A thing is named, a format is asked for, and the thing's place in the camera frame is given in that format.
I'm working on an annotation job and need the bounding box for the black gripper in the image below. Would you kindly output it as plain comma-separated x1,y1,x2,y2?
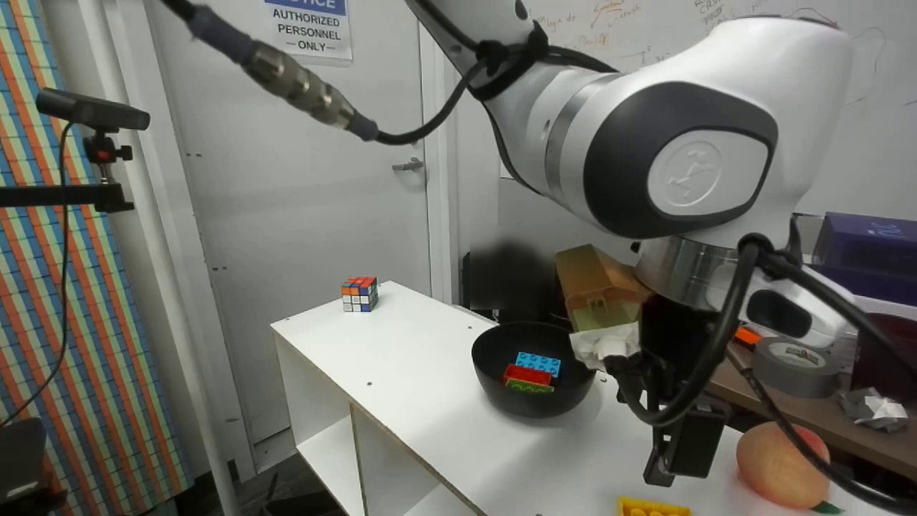
610,296,738,489

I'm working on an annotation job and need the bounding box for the yellow toy brick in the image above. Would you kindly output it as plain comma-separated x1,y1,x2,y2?
615,495,692,516

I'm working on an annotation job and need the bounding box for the blue toy brick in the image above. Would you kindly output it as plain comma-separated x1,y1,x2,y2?
512,349,567,380

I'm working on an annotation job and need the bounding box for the green toy brick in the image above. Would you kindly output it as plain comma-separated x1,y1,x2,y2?
502,378,555,399

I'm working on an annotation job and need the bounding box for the red toy brick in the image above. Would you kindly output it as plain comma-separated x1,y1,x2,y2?
502,360,557,389

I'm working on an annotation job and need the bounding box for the black bowl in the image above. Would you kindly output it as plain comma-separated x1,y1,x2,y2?
469,320,600,421

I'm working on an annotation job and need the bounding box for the toy peach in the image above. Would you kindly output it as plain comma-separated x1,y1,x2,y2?
732,421,833,512

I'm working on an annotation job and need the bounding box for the orange utility knife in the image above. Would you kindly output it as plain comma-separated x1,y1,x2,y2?
731,323,767,349

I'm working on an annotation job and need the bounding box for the brown wooden desk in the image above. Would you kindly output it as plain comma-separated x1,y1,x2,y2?
704,323,917,486

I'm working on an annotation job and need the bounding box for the crumpled silver foil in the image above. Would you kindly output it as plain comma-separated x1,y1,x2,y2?
835,383,910,436

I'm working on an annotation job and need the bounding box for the black hard carry case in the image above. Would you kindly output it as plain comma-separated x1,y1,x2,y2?
459,237,588,332

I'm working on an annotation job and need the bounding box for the dark blue box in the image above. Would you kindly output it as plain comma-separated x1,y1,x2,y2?
810,210,917,310

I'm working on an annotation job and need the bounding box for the white shelf table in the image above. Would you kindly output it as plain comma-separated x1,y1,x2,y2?
268,277,917,516

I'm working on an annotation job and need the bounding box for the multicolour puzzle cube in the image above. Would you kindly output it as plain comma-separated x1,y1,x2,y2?
337,274,383,316

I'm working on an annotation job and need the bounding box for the authorized personnel door sign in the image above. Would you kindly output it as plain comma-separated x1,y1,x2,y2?
261,0,357,62

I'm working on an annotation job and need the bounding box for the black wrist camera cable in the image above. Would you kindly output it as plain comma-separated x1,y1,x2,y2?
619,231,917,516

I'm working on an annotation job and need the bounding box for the grey duct tape roll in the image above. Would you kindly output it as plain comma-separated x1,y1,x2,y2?
751,339,845,400

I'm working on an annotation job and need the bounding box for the tan taped wrist camera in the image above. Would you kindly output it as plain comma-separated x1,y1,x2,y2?
555,240,655,375

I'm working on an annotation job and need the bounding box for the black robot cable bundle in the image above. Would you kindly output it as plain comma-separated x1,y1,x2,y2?
161,0,619,150

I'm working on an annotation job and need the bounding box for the multicolour striped wall panel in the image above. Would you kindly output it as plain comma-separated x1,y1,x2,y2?
0,0,208,516

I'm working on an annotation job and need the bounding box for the thin black camera cable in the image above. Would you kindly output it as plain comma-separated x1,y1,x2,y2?
0,120,80,431

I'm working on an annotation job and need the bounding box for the black camera stand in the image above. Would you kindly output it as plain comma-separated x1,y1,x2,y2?
0,128,136,214

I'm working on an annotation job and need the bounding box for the black exterior camera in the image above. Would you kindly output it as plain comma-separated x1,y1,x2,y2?
34,85,155,135

